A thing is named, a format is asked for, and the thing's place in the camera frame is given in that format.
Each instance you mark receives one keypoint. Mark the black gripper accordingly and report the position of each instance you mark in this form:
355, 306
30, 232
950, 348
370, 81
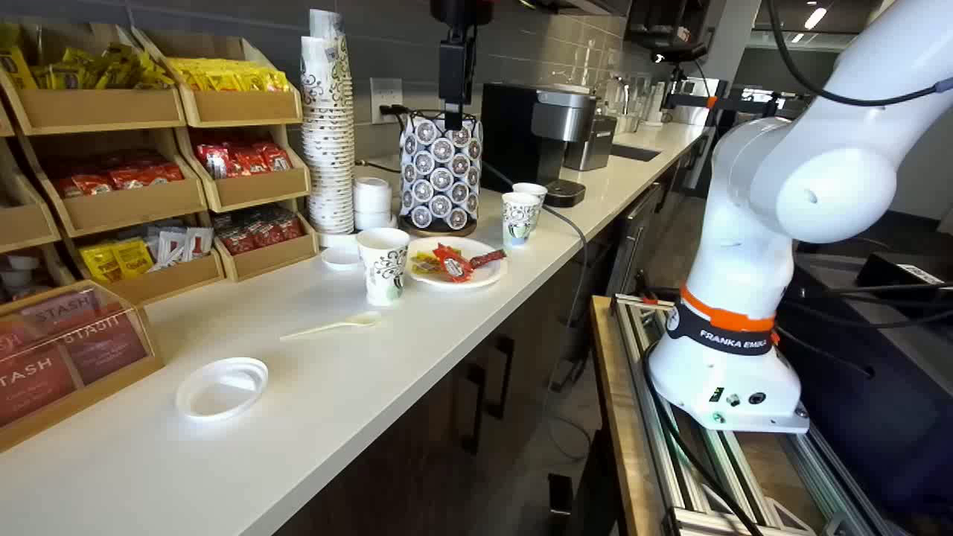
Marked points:
459, 61

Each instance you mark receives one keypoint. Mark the patterned paper coffee cup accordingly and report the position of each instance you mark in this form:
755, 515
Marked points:
534, 190
382, 272
520, 223

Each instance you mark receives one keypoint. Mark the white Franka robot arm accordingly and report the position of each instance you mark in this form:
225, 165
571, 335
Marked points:
836, 168

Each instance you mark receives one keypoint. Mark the Keurig coffee maker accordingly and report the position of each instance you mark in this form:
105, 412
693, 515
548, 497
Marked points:
508, 134

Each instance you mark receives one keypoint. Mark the coffee pod carousel holder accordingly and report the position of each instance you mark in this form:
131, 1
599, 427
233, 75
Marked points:
440, 180

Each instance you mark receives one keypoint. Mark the stack of white cup lids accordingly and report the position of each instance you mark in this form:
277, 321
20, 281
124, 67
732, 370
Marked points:
374, 202

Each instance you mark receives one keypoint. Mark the tall stack of paper cups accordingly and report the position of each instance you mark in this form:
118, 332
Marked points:
328, 136

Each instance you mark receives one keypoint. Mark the red sauce packets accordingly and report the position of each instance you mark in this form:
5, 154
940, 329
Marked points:
455, 262

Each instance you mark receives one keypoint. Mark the yellow sauce packet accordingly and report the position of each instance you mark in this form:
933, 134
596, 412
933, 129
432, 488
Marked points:
425, 265

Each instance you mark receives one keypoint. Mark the white paper plate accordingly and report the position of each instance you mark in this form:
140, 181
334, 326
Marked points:
477, 278

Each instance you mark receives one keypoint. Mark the black counter mat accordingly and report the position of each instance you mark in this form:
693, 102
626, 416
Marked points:
636, 151

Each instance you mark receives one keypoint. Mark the clear glassware group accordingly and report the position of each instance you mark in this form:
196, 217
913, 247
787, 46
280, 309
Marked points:
656, 104

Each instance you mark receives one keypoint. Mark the bright yellow sugar packets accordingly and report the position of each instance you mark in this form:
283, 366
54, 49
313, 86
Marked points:
228, 75

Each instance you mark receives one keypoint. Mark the pale plastic stirrer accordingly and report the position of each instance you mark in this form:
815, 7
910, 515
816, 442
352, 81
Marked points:
361, 318

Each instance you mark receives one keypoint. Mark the wooden robot table with rails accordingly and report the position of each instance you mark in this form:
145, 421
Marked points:
621, 427

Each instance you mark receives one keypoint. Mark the wooden condiment organizer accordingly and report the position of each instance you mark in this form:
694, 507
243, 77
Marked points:
99, 107
26, 223

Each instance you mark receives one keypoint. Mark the dark counter cabinet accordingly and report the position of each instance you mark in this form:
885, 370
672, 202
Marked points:
435, 466

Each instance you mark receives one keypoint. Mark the green yellow tea packets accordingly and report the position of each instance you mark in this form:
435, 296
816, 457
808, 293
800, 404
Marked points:
99, 69

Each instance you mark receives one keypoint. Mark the large white plastic lid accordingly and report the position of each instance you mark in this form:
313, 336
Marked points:
221, 388

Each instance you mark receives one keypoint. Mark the yellow and white packets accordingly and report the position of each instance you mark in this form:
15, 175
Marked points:
120, 257

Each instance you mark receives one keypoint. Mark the red Stash tea box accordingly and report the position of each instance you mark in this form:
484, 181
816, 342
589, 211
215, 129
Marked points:
70, 358

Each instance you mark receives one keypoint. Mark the black equipment cover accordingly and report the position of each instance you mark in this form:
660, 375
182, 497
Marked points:
875, 397

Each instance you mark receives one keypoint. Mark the white wall power outlet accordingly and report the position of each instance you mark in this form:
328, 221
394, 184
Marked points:
389, 93

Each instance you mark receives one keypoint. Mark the black camera stand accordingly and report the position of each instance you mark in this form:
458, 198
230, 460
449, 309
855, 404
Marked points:
711, 129

